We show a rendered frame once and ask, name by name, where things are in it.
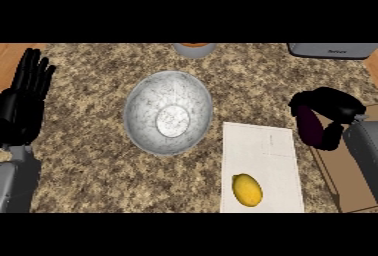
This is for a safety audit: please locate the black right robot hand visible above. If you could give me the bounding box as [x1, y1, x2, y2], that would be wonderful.
[286, 86, 367, 152]

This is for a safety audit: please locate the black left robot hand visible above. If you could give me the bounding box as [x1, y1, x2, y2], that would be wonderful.
[0, 47, 57, 147]

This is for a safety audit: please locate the dark purple eggplant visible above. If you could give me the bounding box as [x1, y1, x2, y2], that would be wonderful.
[296, 105, 324, 145]

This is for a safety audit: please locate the white placemat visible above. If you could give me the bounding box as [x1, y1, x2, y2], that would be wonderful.
[218, 121, 305, 214]

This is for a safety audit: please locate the white marble bowl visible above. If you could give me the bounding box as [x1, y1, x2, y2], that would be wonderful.
[122, 70, 213, 157]

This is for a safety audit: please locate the grey appliance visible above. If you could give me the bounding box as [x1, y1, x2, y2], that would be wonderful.
[286, 43, 378, 61]

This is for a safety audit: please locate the yellow lemon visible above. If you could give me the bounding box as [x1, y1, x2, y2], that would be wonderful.
[230, 173, 264, 208]

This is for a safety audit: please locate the grey cup with orange content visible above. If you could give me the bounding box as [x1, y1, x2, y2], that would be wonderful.
[171, 43, 218, 60]

